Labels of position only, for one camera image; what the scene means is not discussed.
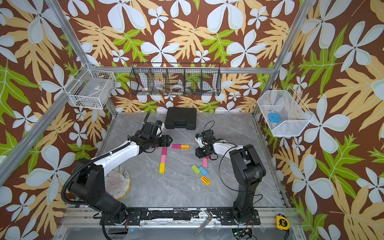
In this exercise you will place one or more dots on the pink block lower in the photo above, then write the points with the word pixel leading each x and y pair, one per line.
pixel 205 163

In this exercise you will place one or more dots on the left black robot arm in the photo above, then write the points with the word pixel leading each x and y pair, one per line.
pixel 86 186

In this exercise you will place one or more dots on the blue object in basket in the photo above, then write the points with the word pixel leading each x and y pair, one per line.
pixel 274 118

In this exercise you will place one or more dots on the white mesh basket right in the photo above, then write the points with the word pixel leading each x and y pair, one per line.
pixel 295 114

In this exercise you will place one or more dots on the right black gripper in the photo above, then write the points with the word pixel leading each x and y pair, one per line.
pixel 199 153

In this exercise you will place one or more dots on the green block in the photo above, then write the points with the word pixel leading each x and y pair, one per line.
pixel 196 169

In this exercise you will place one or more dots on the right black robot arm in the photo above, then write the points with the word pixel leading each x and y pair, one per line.
pixel 247 167

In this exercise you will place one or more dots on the yellow red striped block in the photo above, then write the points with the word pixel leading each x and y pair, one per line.
pixel 205 180

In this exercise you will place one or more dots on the white wire basket left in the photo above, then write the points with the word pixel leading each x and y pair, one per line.
pixel 91 87

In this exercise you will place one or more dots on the blue block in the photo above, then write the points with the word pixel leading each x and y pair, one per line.
pixel 203 171

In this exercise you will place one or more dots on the black plastic tool case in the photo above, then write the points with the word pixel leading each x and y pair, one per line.
pixel 181 118

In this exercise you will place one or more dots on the white work glove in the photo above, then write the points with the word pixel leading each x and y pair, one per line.
pixel 118 182

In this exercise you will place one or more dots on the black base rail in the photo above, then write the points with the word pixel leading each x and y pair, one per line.
pixel 224 215

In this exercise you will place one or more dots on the black wire basket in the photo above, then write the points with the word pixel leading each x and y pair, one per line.
pixel 179 79

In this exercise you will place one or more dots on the grey metal bracket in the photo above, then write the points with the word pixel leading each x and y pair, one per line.
pixel 205 223

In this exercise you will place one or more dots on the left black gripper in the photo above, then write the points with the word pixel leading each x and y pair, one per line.
pixel 166 140

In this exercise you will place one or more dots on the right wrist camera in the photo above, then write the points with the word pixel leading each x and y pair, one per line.
pixel 199 138

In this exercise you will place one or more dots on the yellow tape measure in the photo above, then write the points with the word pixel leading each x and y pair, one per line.
pixel 282 222

